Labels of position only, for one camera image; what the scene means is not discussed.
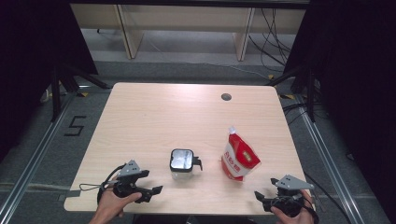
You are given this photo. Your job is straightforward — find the hand-held gripper cable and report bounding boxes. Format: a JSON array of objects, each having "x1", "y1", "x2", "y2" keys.
[
  {"x1": 302, "y1": 197, "x2": 320, "y2": 224},
  {"x1": 78, "y1": 163, "x2": 126, "y2": 204}
]

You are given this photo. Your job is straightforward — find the black cables beside table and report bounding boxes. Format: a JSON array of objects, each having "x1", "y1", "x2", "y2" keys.
[{"x1": 281, "y1": 102, "x2": 313, "y2": 126}]

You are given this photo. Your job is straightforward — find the person's left hand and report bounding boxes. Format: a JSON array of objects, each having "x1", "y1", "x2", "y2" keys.
[{"x1": 97, "y1": 187, "x2": 143, "y2": 217}]

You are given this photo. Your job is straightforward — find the black tripod stand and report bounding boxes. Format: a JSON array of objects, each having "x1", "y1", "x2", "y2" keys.
[
  {"x1": 50, "y1": 63, "x2": 112, "y2": 123},
  {"x1": 265, "y1": 65, "x2": 318, "y2": 123}
]

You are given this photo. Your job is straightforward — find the person's right hand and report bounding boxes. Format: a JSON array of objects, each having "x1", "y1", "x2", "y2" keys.
[{"x1": 270, "y1": 189, "x2": 316, "y2": 224}]

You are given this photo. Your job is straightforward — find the red and white spout pouch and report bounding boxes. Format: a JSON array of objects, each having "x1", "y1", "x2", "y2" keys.
[{"x1": 220, "y1": 125, "x2": 262, "y2": 183}]

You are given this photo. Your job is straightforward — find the black curtain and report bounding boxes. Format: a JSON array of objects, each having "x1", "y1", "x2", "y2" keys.
[
  {"x1": 0, "y1": 0, "x2": 99, "y2": 162},
  {"x1": 284, "y1": 0, "x2": 396, "y2": 224}
]

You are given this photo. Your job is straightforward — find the light wooden shelf unit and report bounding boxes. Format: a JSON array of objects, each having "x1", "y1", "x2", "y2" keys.
[{"x1": 70, "y1": 3, "x2": 308, "y2": 62}]

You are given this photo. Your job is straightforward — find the long black floor cable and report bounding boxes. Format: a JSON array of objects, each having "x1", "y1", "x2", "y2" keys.
[{"x1": 304, "y1": 172, "x2": 353, "y2": 224}]

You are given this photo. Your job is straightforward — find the black-rimmed metal jar lid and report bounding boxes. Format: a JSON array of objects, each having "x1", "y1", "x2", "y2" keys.
[{"x1": 169, "y1": 148, "x2": 195, "y2": 173}]

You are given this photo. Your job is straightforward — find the bundle of black floor cables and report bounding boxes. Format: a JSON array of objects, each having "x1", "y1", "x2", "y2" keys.
[{"x1": 247, "y1": 7, "x2": 296, "y2": 73}]

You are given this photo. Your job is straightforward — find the right hand-held gripper cable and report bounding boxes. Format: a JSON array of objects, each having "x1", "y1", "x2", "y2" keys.
[{"x1": 302, "y1": 197, "x2": 320, "y2": 224}]

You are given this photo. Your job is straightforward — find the glass jar with black handle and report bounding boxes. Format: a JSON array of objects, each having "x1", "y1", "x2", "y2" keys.
[{"x1": 169, "y1": 148, "x2": 204, "y2": 181}]

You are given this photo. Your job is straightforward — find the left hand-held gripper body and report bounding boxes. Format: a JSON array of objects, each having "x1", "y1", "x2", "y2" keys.
[{"x1": 112, "y1": 160, "x2": 144, "y2": 203}]

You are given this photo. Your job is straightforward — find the left hand-held gripper cable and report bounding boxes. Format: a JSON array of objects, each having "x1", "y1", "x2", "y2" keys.
[{"x1": 78, "y1": 163, "x2": 126, "y2": 204}]

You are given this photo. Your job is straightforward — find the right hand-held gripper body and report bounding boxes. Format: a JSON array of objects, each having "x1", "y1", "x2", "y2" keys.
[{"x1": 274, "y1": 174, "x2": 315, "y2": 217}]

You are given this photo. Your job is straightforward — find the short aluminium floor rail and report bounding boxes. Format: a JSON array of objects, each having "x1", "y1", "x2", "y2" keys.
[{"x1": 0, "y1": 181, "x2": 82, "y2": 201}]

